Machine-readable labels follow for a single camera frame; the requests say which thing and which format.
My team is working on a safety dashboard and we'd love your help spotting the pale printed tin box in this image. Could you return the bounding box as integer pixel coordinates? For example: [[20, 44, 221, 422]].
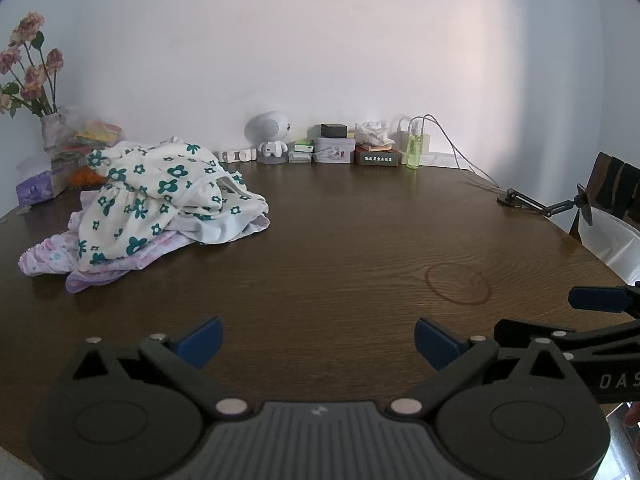
[[314, 136, 357, 165]]

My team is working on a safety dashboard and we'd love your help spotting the crumpled white tissue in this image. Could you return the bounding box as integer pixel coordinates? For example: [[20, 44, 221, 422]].
[[355, 120, 396, 147]]

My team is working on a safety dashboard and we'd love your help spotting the white garment with teal flowers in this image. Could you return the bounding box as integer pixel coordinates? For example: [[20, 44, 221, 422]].
[[77, 136, 271, 273]]

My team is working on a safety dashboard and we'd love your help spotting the brown wooden chair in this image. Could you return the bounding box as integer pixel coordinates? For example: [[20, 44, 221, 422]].
[[569, 151, 640, 241]]

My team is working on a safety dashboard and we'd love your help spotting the white round-headed robot toy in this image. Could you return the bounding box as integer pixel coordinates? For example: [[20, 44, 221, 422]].
[[244, 111, 291, 165]]

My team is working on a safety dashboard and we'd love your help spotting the white power strip with chargers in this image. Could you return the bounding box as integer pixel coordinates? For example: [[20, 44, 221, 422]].
[[411, 116, 496, 187]]

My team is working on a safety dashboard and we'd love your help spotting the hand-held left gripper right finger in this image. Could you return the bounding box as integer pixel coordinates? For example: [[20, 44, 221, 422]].
[[391, 317, 576, 420]]

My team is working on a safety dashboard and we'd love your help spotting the white bag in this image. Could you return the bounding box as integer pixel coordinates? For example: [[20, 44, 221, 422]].
[[575, 207, 640, 286]]

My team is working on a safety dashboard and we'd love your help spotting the purple tissue packet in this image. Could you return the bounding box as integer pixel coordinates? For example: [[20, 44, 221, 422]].
[[16, 170, 55, 206]]

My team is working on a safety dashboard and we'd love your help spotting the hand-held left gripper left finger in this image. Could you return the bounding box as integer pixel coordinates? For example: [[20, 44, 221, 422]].
[[72, 316, 251, 420]]

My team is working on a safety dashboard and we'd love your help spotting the lilac floral garment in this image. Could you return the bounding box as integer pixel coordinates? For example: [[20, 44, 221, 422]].
[[19, 187, 272, 295]]

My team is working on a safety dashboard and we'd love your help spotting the pale patterned vase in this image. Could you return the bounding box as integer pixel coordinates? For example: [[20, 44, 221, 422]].
[[40, 109, 76, 155]]

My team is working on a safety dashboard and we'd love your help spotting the stack of colourful snack packets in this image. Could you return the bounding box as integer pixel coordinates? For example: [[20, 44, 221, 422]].
[[52, 117, 124, 171]]

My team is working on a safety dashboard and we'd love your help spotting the orange packet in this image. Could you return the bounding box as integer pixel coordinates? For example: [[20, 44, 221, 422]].
[[69, 166, 104, 189]]

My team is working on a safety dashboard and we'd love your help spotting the white charger plug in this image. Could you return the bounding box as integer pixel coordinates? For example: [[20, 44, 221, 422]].
[[395, 116, 416, 154]]

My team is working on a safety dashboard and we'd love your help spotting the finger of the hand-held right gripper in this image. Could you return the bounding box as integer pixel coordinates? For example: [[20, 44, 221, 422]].
[[568, 285, 640, 318], [493, 319, 583, 351]]

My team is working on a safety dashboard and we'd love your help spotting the dried rose bouquet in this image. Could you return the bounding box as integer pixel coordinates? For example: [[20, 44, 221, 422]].
[[0, 11, 65, 118]]

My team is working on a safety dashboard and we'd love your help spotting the green liquid bottle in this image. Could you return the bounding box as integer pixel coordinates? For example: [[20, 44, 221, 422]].
[[406, 127, 423, 170]]

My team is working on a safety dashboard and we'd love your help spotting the dark tissue box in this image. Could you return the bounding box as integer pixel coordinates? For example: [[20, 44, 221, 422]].
[[356, 142, 401, 167]]

